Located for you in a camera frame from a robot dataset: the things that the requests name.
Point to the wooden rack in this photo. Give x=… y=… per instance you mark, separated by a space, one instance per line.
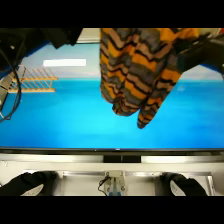
x=36 y=79

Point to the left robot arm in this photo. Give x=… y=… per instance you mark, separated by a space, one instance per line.
x=26 y=41

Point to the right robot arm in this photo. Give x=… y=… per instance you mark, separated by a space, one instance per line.
x=203 y=53

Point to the silver frame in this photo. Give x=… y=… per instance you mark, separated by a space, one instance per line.
x=83 y=165

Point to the orange grey striped shirt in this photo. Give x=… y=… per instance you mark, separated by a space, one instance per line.
x=140 y=73

